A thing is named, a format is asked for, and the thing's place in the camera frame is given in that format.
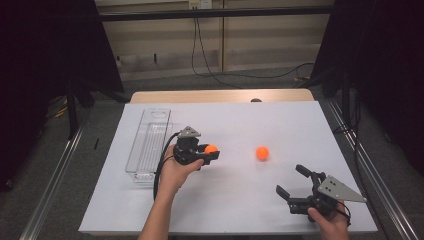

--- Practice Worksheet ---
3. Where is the clear plastic container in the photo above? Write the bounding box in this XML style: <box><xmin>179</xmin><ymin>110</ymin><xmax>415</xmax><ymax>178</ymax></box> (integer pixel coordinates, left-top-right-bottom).
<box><xmin>125</xmin><ymin>107</ymin><xmax>174</xmax><ymax>185</ymax></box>

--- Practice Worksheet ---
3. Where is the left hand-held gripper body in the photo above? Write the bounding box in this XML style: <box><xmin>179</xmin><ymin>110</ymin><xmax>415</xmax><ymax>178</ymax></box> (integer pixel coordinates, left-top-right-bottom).
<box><xmin>172</xmin><ymin>126</ymin><xmax>210</xmax><ymax>167</ymax></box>

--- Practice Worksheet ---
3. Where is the person's left hand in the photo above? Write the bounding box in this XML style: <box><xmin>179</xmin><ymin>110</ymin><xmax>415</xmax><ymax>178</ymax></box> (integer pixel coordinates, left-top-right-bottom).
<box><xmin>158</xmin><ymin>144</ymin><xmax>205</xmax><ymax>198</ymax></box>

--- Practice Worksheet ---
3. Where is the white table sheet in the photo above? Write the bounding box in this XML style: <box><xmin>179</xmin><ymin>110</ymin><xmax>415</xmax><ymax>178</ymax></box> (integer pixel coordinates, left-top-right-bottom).
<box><xmin>78</xmin><ymin>101</ymin><xmax>379</xmax><ymax>235</ymax></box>

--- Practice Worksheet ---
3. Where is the black horizontal bar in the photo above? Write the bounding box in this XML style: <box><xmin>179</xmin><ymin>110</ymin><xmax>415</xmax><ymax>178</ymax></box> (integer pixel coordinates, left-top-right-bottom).
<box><xmin>99</xmin><ymin>5</ymin><xmax>335</xmax><ymax>22</ymax></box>

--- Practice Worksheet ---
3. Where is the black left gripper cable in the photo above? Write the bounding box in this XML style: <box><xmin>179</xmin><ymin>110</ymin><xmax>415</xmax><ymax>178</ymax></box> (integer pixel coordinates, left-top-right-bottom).
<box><xmin>152</xmin><ymin>131</ymin><xmax>181</xmax><ymax>202</ymax></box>

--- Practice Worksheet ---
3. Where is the yellow cable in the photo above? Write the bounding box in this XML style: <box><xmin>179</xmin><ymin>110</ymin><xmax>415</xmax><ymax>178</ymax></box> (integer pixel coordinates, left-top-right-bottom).
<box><xmin>54</xmin><ymin>105</ymin><xmax>70</xmax><ymax>119</ymax></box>

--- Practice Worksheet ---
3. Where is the black curtain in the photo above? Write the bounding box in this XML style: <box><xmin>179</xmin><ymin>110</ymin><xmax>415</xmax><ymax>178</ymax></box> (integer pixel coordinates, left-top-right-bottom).
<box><xmin>311</xmin><ymin>0</ymin><xmax>424</xmax><ymax>176</ymax></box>
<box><xmin>0</xmin><ymin>0</ymin><xmax>125</xmax><ymax>193</ymax></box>

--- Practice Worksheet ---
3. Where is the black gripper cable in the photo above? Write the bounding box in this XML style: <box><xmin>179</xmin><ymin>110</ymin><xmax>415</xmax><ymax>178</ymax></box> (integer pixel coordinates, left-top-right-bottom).
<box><xmin>335</xmin><ymin>199</ymin><xmax>352</xmax><ymax>228</ymax></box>
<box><xmin>152</xmin><ymin>131</ymin><xmax>181</xmax><ymax>202</ymax></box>

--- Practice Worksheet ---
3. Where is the person's right hand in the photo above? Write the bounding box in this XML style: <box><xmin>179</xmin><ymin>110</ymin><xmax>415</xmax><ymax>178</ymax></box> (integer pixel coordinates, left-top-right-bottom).
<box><xmin>306</xmin><ymin>200</ymin><xmax>352</xmax><ymax>240</ymax></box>

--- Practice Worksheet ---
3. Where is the black metal stand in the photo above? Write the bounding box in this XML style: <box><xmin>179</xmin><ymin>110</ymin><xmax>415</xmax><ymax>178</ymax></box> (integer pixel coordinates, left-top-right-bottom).
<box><xmin>341</xmin><ymin>72</ymin><xmax>353</xmax><ymax>128</ymax></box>

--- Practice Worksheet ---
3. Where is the black hanging wall cable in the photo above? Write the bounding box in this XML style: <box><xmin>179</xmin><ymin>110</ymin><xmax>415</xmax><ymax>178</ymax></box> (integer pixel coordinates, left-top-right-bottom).
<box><xmin>195</xmin><ymin>17</ymin><xmax>243</xmax><ymax>90</ymax></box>
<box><xmin>190</xmin><ymin>17</ymin><xmax>316</xmax><ymax>80</ymax></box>

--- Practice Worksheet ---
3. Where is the white wall outlet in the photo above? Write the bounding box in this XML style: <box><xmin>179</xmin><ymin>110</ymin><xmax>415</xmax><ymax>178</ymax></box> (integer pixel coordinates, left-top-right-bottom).
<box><xmin>188</xmin><ymin>0</ymin><xmax>214</xmax><ymax>10</ymax></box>

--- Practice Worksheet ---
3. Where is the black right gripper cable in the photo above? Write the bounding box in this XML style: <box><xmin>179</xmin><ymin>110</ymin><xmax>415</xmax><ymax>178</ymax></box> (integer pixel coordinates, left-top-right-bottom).
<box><xmin>335</xmin><ymin>199</ymin><xmax>352</xmax><ymax>228</ymax></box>

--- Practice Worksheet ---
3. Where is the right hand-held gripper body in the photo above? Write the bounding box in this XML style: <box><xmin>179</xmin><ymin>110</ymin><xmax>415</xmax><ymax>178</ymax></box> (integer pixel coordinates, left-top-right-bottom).
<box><xmin>286</xmin><ymin>171</ymin><xmax>368</xmax><ymax>223</ymax></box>

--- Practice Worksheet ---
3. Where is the aluminium floor rail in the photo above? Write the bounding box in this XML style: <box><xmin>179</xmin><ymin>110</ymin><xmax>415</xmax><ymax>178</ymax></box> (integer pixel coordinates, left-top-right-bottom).
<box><xmin>19</xmin><ymin>122</ymin><xmax>86</xmax><ymax>240</ymax></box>
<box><xmin>325</xmin><ymin>99</ymin><xmax>420</xmax><ymax>240</ymax></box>

